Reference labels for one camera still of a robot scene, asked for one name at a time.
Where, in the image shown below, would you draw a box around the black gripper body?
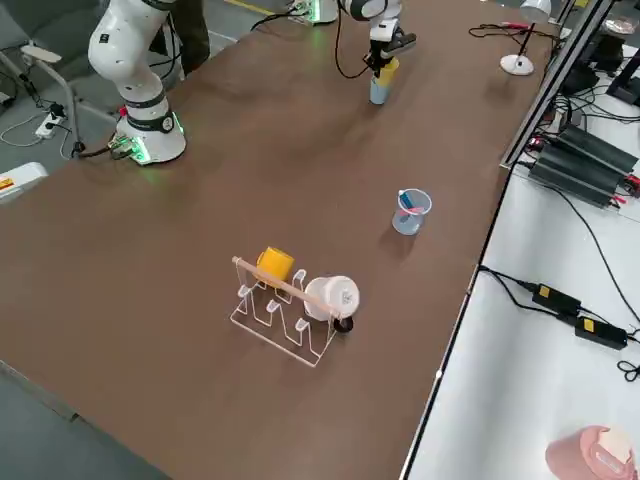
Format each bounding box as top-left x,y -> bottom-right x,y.
380,30 -> 418,58

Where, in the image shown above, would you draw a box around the yellow plastic cup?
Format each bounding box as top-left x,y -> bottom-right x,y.
374,56 -> 401,90

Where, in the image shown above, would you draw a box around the blue plastic cup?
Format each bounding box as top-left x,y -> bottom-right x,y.
368,77 -> 392,107

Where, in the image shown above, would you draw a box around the white desk lamp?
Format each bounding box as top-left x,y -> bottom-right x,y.
499,0 -> 554,78

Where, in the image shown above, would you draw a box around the clear measuring beaker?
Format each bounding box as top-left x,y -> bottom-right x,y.
391,187 -> 434,237

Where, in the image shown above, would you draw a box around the person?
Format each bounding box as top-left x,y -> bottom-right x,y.
162,0 -> 212,77

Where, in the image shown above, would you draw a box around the black power supply unit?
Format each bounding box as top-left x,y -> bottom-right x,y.
528,144 -> 632,209
552,124 -> 640,174

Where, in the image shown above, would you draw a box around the yellow mug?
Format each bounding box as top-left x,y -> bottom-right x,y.
255,245 -> 297,291

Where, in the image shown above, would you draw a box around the white mug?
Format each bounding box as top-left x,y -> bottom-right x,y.
302,273 -> 363,336

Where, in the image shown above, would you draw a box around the black power adapter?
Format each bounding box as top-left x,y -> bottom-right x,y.
573,313 -> 629,351
531,282 -> 584,316

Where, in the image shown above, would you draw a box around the white power strip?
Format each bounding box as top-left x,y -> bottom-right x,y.
34,110 -> 66,140

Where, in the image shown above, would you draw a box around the grey chair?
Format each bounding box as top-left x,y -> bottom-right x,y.
0,0 -> 121,161

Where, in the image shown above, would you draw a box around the white box with orange label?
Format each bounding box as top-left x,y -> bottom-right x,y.
0,162 -> 50,207

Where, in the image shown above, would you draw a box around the pink round container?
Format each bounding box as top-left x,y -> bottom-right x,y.
544,424 -> 639,480

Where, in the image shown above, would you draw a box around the black lamp cable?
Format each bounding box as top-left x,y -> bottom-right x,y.
468,19 -> 571,42

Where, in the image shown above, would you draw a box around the aluminium frame post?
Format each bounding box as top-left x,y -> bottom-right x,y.
499,0 -> 619,169

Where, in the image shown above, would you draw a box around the black arm base cable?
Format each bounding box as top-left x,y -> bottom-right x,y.
69,139 -> 134,161

